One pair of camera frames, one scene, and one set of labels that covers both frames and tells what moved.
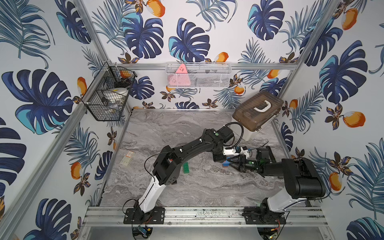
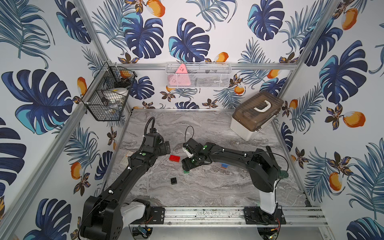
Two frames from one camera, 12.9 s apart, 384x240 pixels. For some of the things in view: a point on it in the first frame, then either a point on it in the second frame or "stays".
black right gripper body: (247, 164) -> (189, 163)
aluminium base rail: (202, 216) stays
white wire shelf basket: (198, 75) stays
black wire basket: (106, 96) stays
